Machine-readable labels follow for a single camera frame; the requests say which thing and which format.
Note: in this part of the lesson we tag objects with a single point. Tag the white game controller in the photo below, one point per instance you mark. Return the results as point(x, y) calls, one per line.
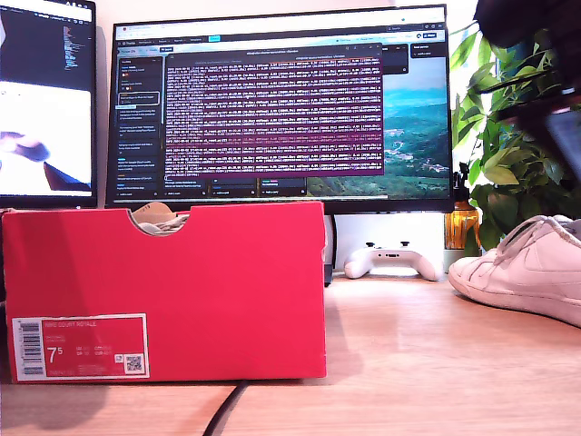
point(390, 261)

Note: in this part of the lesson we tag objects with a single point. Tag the amber glass pump bottle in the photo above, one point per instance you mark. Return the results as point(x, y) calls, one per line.
point(460, 227)

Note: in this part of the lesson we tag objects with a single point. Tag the green leafy houseplant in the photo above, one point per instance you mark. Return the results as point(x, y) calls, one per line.
point(499, 172)

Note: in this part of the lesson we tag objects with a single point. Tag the narrow black computer monitor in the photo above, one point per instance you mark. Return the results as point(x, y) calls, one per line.
point(45, 54)

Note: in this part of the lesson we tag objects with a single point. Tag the pale green pot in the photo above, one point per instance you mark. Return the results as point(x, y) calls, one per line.
point(454, 255)

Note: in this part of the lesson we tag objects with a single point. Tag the wide black Huawei monitor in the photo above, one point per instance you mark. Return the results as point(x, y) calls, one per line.
point(272, 113)

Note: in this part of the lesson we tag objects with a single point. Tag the white leather sneaker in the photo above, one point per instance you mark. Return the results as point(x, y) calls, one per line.
point(165, 226)
point(522, 272)

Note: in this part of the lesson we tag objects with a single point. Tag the red Nike shoebox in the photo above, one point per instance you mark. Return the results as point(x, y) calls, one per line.
point(227, 295)

